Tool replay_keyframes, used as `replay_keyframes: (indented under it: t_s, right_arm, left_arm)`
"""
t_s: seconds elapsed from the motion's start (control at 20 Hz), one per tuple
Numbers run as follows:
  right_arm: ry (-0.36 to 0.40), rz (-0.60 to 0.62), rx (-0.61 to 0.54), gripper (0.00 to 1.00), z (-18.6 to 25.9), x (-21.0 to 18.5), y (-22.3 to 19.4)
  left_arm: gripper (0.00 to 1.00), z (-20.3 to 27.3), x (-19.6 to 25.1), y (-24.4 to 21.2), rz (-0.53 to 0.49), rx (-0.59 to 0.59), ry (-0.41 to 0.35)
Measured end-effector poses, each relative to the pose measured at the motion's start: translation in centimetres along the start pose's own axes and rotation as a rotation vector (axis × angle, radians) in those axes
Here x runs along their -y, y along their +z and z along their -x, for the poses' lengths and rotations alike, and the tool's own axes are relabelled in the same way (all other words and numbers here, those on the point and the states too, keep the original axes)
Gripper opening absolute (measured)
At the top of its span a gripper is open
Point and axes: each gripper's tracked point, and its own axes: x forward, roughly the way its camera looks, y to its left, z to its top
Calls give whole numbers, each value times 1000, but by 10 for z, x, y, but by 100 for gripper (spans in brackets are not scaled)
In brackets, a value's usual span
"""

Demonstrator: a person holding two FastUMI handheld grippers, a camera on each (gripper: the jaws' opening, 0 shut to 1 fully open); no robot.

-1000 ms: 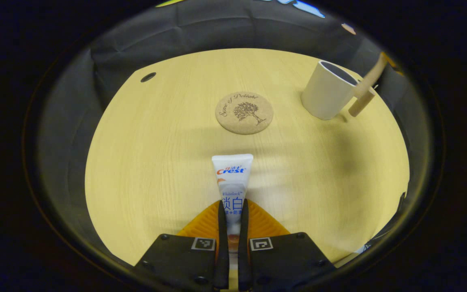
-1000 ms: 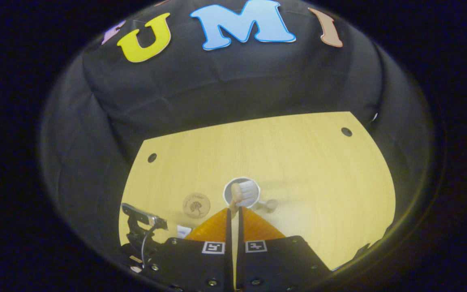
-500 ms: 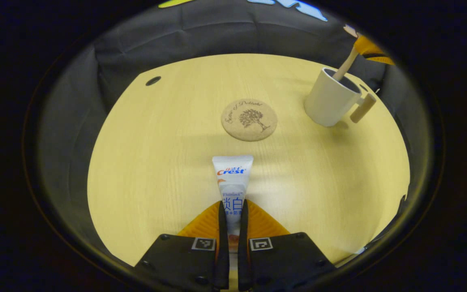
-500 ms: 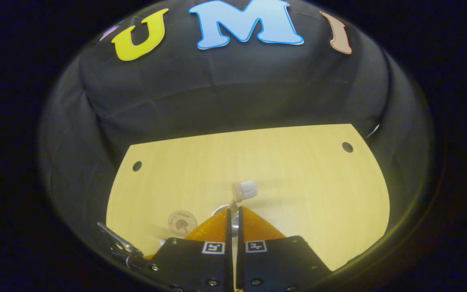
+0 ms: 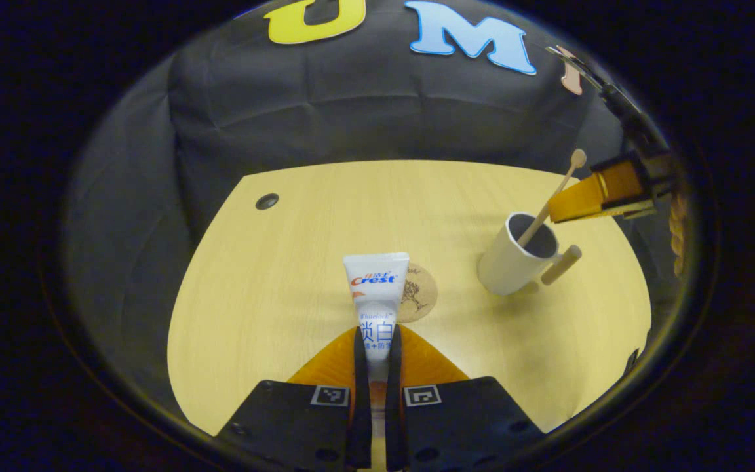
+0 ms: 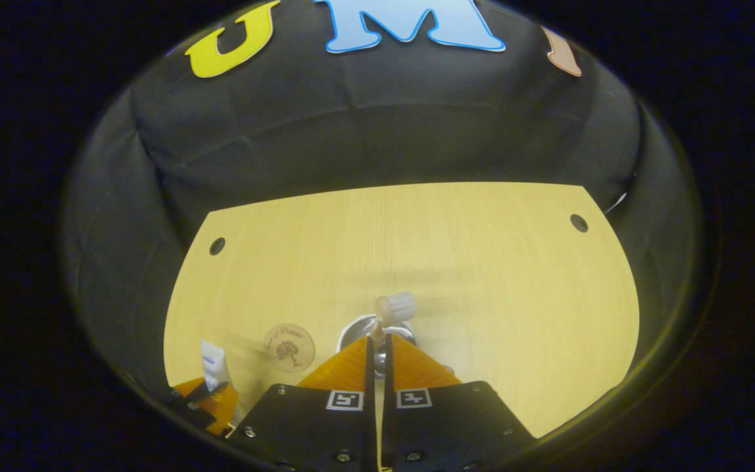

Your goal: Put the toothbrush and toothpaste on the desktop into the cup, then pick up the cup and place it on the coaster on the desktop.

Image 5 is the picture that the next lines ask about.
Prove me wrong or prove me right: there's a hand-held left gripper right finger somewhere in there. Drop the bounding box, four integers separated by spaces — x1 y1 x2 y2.
385 324 546 472

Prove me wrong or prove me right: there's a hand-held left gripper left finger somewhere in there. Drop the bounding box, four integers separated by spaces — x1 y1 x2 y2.
214 326 373 472

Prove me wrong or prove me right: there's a beige wooden toothbrush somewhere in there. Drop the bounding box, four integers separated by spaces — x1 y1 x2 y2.
516 149 588 248

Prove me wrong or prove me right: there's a white cup with wooden handle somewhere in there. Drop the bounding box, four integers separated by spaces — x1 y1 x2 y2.
478 212 583 297

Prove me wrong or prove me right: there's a white toothpaste tube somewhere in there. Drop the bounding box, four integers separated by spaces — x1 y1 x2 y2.
343 252 411 406

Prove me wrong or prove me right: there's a round cork coaster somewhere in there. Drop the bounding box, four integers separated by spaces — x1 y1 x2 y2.
397 262 438 323

